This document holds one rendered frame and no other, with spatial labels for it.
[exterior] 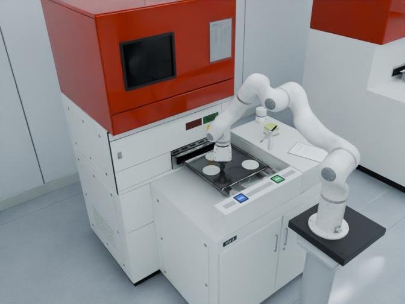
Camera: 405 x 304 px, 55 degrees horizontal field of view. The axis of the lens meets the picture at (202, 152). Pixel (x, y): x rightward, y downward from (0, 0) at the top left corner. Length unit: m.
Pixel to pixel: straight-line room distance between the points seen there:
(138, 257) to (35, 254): 0.95
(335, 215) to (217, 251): 0.59
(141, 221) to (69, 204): 1.32
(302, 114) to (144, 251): 1.41
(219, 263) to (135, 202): 0.64
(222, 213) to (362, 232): 0.68
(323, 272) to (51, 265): 1.94
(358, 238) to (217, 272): 0.71
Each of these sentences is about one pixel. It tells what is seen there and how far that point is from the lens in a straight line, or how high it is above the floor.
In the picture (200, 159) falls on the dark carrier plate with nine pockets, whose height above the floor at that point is 0.90.
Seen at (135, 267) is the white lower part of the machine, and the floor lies 0.22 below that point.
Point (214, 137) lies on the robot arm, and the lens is 2.04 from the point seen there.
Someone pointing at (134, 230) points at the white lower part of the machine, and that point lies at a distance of 2.49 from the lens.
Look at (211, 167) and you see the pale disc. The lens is 2.30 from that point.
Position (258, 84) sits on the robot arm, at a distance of 1.84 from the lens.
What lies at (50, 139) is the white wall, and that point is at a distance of 3.67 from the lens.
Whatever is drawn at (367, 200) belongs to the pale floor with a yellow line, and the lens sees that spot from 3.74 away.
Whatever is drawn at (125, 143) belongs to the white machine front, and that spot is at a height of 1.13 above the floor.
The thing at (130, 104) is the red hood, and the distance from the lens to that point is 2.00.
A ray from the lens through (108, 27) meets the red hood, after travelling 1.85.
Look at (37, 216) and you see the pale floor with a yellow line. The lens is 3.66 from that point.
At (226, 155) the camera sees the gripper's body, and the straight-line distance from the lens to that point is 2.19.
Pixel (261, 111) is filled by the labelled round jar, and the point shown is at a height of 1.06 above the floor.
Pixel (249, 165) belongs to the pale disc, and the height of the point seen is 0.90.
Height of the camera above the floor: 2.18
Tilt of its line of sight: 32 degrees down
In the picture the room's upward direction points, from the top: 1 degrees counter-clockwise
